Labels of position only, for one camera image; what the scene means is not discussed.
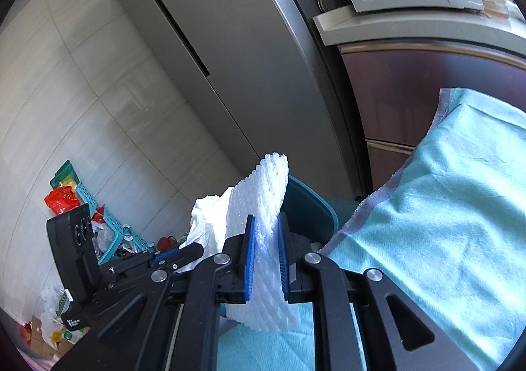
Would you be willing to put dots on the teal towel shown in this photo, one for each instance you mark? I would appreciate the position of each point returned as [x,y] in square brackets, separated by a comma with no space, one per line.
[431,231]

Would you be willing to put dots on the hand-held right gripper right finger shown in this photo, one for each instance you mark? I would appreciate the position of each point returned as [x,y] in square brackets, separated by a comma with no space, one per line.
[283,260]

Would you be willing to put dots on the green snack packet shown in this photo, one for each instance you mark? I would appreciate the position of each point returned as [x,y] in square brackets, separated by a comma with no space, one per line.
[63,175]

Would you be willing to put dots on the teal perforated basket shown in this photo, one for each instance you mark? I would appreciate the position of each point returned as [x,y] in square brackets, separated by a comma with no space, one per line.
[119,227]

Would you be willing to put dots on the red wrapper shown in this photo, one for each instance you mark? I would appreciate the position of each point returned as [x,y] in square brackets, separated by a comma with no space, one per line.
[166,243]

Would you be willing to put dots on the round grey wall socket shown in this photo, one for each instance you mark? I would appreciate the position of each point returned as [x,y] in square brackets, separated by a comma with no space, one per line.
[324,1]

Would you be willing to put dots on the red snack packet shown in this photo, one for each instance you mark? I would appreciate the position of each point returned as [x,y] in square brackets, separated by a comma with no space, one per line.
[61,200]

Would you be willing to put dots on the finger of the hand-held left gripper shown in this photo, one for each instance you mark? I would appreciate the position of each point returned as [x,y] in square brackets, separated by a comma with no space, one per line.
[162,258]
[187,258]

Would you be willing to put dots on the grey refrigerator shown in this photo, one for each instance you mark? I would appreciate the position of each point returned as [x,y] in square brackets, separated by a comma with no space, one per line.
[246,46]

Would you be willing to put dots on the teal plastic bin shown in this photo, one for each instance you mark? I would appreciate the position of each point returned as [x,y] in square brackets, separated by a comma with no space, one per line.
[308,206]

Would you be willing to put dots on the clear plastic bag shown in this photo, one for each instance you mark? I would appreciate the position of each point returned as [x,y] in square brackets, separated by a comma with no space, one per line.
[102,237]

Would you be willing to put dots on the white foam fruit net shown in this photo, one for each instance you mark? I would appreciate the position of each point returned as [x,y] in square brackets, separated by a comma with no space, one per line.
[267,190]

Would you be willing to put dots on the clear plastic container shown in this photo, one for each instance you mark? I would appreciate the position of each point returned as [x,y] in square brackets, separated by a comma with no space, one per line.
[499,1]

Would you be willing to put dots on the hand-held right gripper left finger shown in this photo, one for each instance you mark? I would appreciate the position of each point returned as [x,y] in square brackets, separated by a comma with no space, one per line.
[248,260]

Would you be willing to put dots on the cardboard box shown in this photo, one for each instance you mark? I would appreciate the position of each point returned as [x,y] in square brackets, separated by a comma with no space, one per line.
[41,338]

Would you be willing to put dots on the brown cabinet with white counter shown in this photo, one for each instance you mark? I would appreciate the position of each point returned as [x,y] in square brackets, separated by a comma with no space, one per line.
[411,87]

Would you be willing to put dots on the white paper towel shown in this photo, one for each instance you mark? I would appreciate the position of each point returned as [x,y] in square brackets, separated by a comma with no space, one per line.
[205,223]

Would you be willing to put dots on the white plastic bag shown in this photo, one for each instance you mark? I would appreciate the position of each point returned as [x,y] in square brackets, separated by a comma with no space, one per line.
[53,305]

